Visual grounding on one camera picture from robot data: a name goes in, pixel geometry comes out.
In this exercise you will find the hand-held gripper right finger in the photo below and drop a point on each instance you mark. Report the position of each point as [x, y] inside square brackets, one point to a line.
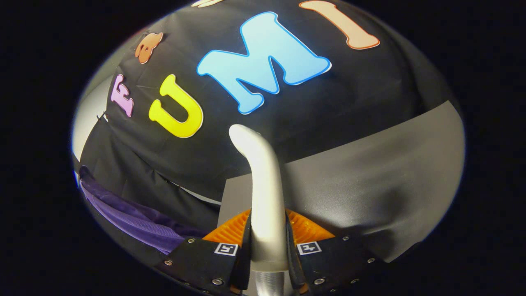
[337, 259]

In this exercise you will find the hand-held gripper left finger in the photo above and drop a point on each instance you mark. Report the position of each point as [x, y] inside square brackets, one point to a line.
[201, 259]

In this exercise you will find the white garment steamer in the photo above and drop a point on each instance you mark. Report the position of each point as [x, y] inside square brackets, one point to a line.
[267, 197]

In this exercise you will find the grey cabinet with black top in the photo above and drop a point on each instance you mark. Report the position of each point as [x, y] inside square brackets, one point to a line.
[370, 181]

